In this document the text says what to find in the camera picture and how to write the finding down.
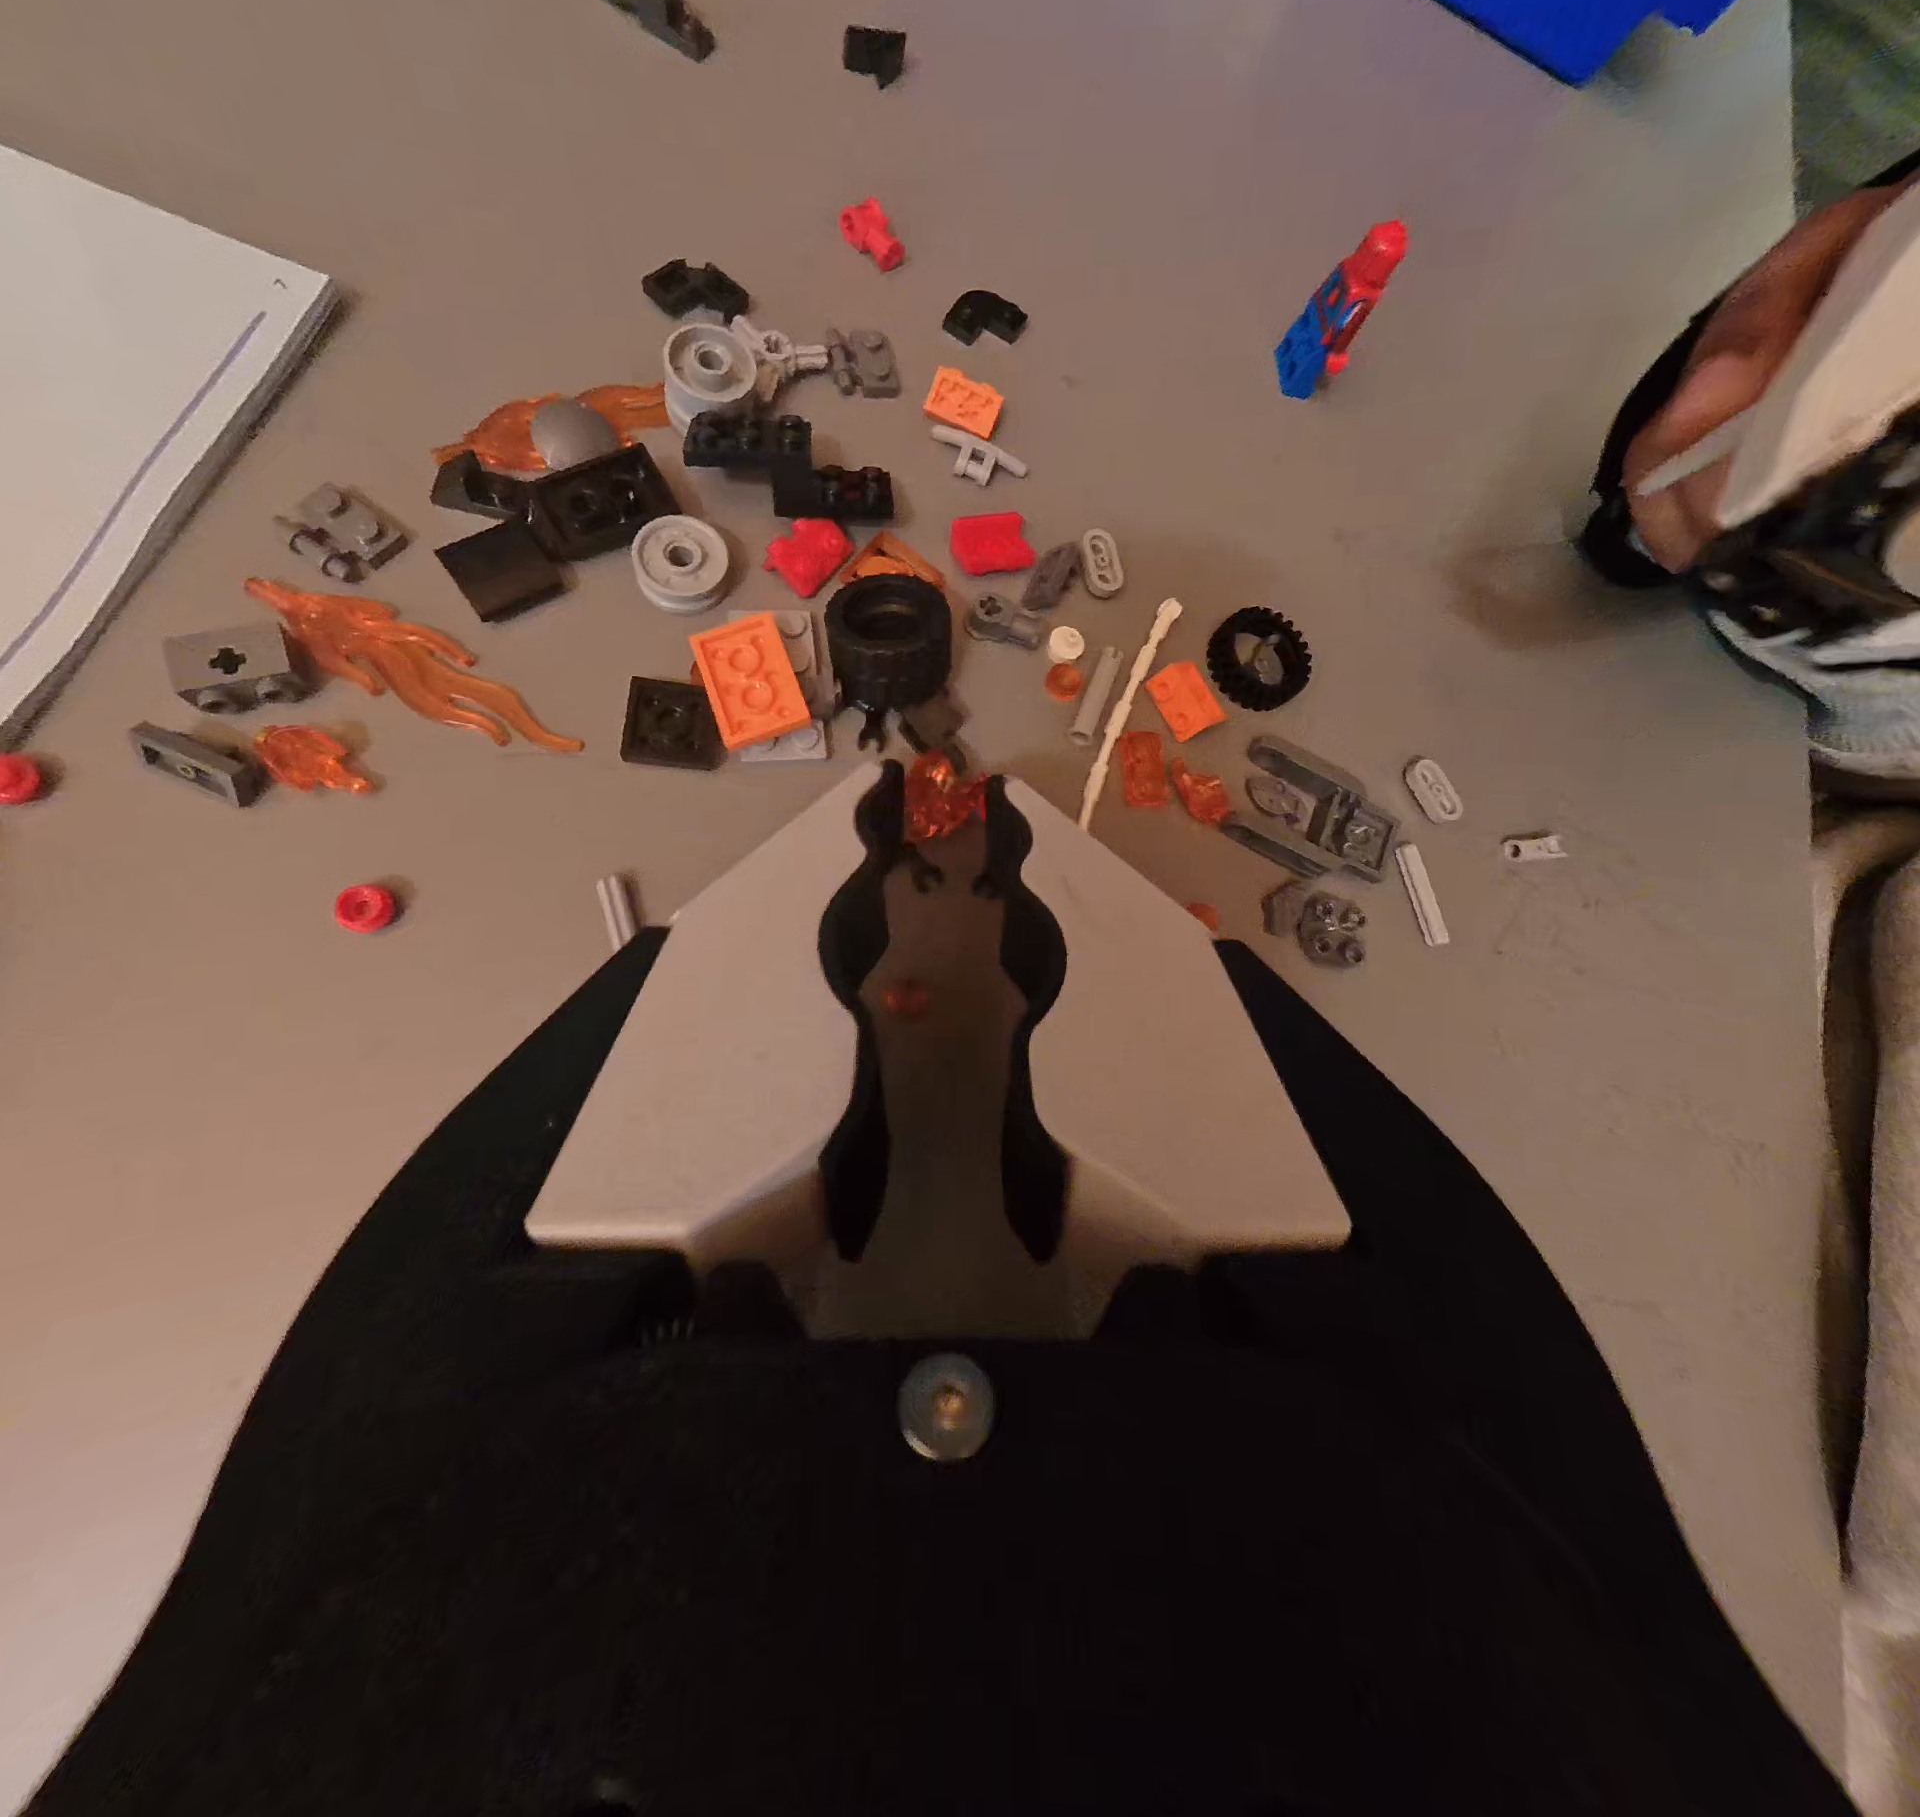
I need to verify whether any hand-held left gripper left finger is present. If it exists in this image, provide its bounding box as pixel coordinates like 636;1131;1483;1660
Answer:
522;760;906;1336

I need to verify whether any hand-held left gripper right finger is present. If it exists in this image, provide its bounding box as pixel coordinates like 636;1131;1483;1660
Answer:
982;774;1355;1336

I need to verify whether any black square lego plate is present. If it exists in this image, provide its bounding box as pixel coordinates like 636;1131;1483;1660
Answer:
525;441;685;564
621;674;729;772

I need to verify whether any orange lego wedge plate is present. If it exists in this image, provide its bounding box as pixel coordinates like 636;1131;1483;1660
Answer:
1144;660;1230;743

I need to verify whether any orange large lego plate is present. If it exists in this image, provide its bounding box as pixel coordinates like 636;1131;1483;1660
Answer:
686;611;814;753

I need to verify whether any light grey lego plate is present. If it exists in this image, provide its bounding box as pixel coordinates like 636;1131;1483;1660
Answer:
736;610;841;767

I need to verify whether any black thin lego wheel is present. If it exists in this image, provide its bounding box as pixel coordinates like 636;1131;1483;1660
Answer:
1204;605;1318;716

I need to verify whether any black lego brick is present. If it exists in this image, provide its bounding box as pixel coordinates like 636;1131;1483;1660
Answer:
771;464;896;523

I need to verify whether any dark grey hinge lego piece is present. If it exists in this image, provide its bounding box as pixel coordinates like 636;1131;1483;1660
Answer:
277;482;410;582

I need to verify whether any black angled lego piece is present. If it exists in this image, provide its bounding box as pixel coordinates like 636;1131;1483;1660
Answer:
644;257;752;323

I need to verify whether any person's right hand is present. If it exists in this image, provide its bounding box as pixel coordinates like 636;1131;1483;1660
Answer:
1598;182;1904;573

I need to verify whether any black wide rubber tire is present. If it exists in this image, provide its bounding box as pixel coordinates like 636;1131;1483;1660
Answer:
826;573;957;709

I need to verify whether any transparent orange small flame piece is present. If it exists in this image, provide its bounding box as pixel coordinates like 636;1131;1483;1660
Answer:
251;725;377;800

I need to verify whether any transparent orange long flame piece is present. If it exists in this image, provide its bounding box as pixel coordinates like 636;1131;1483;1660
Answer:
246;576;586;758

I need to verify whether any light grey wheel hub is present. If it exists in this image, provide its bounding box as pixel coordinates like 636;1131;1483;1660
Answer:
631;512;740;614
662;323;757;427

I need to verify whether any red blue minifigure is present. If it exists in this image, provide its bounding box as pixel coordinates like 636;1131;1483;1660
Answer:
1275;218;1411;399

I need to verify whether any black smooth slope tile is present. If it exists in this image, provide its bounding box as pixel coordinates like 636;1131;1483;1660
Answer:
431;515;576;626

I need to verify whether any dark grey technic brick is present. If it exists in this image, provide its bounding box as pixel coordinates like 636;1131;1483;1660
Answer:
166;624;321;713

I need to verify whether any grey zip hoodie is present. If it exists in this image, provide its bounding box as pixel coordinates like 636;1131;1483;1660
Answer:
1787;0;1920;1817

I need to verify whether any transparent orange wide flame piece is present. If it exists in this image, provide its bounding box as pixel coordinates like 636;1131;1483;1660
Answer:
431;382;672;476

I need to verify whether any white instruction booklet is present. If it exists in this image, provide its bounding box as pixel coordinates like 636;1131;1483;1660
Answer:
0;144;344;746

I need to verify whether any dark grey technic frame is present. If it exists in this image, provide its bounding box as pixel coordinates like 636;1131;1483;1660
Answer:
1218;734;1406;886

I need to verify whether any white lego bone chain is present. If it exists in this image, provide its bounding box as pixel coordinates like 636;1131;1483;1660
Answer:
1075;597;1187;832

